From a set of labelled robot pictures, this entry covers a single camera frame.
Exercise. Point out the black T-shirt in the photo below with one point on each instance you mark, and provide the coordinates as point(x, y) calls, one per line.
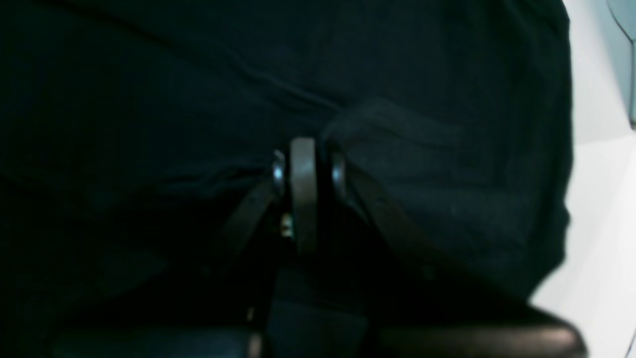
point(132, 129)

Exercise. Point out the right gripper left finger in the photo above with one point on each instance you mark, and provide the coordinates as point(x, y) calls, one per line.
point(233, 237)

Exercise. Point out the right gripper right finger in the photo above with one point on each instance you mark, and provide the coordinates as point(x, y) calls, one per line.
point(443, 287)

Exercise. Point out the grey tray at table edge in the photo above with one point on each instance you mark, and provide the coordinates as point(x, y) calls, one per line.
point(623, 16)

